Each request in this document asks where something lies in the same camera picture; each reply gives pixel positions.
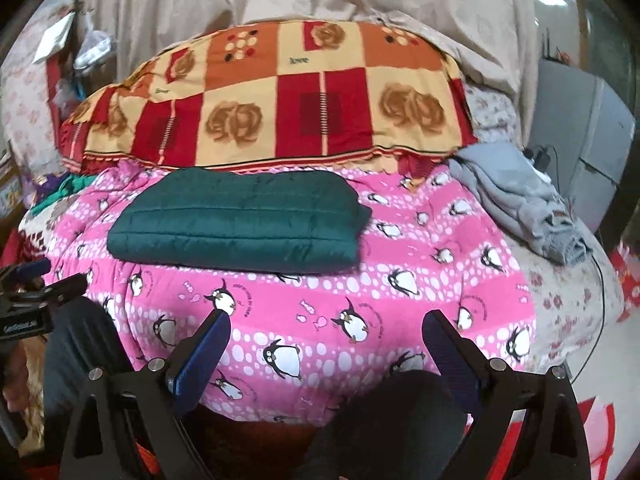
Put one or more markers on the red cream rose blanket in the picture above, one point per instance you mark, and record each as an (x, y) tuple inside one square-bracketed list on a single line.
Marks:
[(274, 93)]

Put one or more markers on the floral covered furniture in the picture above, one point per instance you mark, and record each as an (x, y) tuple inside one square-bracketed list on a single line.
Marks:
[(26, 119)]

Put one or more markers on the grey cabinet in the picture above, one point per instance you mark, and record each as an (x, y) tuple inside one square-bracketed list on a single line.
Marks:
[(587, 130)]

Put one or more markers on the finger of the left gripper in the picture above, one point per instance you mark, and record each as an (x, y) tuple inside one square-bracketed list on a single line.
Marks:
[(62, 291), (24, 273)]

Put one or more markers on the pink penguin quilt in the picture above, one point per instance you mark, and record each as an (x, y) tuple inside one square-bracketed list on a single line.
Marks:
[(301, 345)]

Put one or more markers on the white plastic bag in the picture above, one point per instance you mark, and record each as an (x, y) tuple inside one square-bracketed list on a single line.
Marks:
[(96, 47)]

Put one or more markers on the green purple clothes pile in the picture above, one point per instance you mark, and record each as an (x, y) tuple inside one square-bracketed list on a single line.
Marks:
[(43, 191)]

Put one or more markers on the grey clothing pile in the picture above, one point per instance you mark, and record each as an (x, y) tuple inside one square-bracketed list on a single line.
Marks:
[(520, 201)]

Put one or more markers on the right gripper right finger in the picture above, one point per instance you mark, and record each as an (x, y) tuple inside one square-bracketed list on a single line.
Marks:
[(552, 442)]

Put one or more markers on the person's left hand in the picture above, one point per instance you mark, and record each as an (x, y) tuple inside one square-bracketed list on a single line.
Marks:
[(15, 390)]

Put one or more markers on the teal quilted puffer jacket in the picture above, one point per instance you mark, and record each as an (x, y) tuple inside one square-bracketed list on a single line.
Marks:
[(292, 222)]

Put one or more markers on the beige patterned curtain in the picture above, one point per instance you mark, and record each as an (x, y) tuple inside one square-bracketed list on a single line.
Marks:
[(495, 41)]

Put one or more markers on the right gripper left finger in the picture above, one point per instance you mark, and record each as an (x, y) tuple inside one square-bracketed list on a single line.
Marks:
[(128, 426)]

